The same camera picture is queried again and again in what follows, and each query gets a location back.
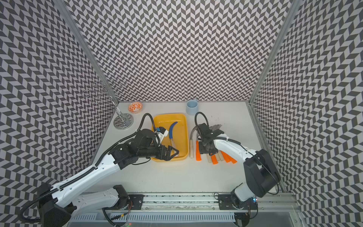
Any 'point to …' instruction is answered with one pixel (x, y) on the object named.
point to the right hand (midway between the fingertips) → (205, 153)
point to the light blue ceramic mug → (192, 107)
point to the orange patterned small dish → (135, 107)
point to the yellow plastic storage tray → (179, 133)
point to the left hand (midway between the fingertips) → (171, 153)
